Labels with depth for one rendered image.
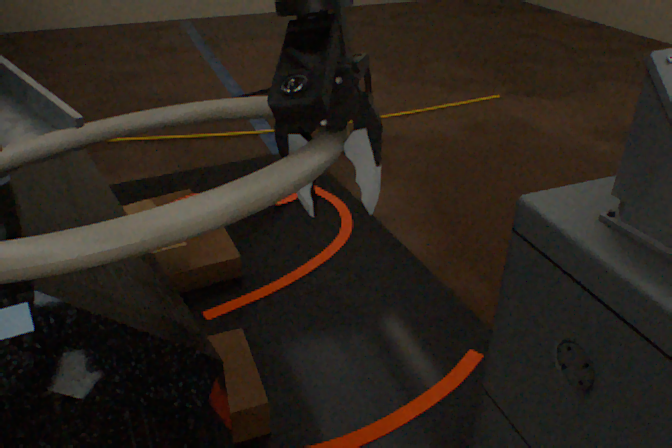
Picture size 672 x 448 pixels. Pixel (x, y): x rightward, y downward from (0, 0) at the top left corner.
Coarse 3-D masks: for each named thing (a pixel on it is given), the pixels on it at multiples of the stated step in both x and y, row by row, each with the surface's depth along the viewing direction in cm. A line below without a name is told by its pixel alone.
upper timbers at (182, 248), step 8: (168, 248) 194; (176, 248) 195; (184, 248) 196; (160, 256) 194; (168, 256) 195; (176, 256) 197; (184, 256) 198; (160, 264) 195; (168, 264) 197; (176, 264) 198; (184, 264) 199; (168, 272) 198
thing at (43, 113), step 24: (0, 72) 91; (24, 72) 87; (0, 96) 90; (24, 96) 88; (48, 96) 82; (0, 120) 84; (24, 120) 85; (48, 120) 85; (72, 120) 79; (0, 144) 79
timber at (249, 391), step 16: (208, 336) 168; (224, 336) 168; (240, 336) 168; (224, 352) 162; (240, 352) 162; (224, 368) 157; (240, 368) 157; (240, 384) 152; (256, 384) 152; (240, 400) 148; (256, 400) 148; (240, 416) 146; (256, 416) 148; (240, 432) 149; (256, 432) 151
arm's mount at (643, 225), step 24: (648, 72) 73; (648, 96) 74; (648, 120) 75; (648, 144) 76; (624, 168) 80; (648, 168) 77; (624, 192) 81; (648, 192) 78; (600, 216) 85; (624, 216) 82; (648, 216) 78; (648, 240) 79
